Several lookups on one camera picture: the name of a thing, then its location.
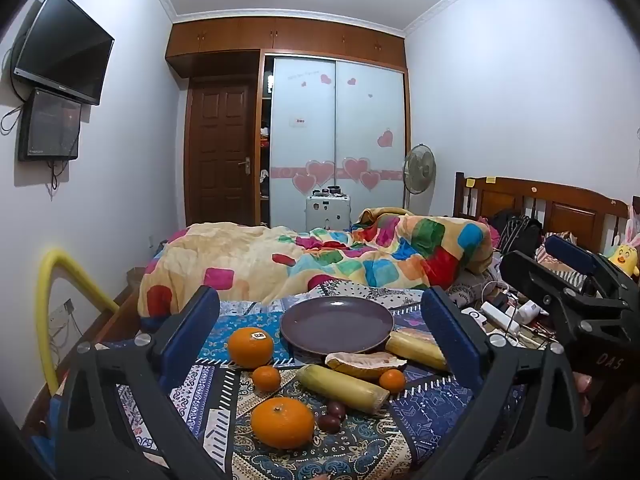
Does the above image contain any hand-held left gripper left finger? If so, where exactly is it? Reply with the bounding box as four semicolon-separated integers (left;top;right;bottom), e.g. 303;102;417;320
55;285;236;480

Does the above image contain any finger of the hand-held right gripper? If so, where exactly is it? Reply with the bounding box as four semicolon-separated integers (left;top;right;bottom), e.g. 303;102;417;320
500;249;628;322
544;235;609;279

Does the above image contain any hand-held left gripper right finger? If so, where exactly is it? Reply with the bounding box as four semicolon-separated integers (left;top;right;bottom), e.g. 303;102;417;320
415;286;587;480

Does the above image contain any corn cob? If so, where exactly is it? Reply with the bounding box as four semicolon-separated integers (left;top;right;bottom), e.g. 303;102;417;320
295;363;391;415
385;329;448;372

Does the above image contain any large orange with sticker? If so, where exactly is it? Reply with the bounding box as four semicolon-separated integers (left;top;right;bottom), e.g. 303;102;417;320
227;326;275;369

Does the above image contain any small orange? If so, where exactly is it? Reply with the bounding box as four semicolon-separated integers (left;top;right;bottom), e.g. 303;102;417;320
251;365;282;393
378;368;406;394

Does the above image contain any brown sweet potato piece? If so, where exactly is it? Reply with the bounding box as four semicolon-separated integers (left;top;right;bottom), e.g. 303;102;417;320
325;351;409;379

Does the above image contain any dark purple plate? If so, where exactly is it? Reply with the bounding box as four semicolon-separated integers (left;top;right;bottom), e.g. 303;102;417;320
280;296;396;355

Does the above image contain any large plain orange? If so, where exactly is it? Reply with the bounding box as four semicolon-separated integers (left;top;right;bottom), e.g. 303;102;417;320
250;396;316;450

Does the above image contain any wooden bed headboard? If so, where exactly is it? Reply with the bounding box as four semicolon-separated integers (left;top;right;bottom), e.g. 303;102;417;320
453;172;629;257

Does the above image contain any black backpack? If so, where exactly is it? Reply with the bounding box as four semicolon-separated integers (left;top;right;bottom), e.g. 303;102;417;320
491;211;544;262

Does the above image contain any yellow plush toy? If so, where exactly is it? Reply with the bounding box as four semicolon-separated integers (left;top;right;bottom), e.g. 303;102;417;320
606;220;640;278

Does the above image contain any white power strip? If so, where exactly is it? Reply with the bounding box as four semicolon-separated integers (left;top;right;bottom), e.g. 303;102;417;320
481;302;522;337

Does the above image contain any black and white patterned cloth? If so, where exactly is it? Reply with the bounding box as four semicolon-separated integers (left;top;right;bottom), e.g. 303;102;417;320
305;280;426;311

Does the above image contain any colourful patchwork blanket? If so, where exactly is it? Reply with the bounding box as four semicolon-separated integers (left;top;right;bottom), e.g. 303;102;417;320
139;207;495;318

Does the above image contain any yellow foam tube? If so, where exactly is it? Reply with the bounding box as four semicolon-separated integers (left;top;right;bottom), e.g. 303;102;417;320
35;248;121;397

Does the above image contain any standing fan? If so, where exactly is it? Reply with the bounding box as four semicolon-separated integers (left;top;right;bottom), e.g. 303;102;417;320
402;143;437;212

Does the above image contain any blue patterned bedspread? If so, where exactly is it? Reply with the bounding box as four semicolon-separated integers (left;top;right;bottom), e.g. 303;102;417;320
112;280;531;480

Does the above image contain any white box appliance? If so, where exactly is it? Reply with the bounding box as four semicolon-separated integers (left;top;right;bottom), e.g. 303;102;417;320
305;194;351;232

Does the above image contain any brown wooden door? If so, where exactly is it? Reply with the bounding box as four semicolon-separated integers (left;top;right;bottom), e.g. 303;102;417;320
185;77;259;227

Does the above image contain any small black monitor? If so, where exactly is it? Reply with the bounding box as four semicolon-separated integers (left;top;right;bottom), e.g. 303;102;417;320
18;88;83;162

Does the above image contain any wardrobe with heart stickers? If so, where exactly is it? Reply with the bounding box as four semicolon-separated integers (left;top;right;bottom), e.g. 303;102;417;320
165;16;412;229

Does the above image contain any black flat television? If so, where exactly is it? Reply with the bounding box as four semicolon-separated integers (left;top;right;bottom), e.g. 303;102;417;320
11;0;115;106

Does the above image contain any wall socket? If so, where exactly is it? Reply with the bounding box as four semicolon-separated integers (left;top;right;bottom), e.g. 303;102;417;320
49;298;77;328

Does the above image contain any black monitor cable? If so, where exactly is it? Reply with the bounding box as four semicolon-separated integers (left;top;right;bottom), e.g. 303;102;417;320
46;160;68;202

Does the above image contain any black television cable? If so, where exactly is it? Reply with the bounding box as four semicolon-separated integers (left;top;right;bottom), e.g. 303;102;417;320
0;45;26;137

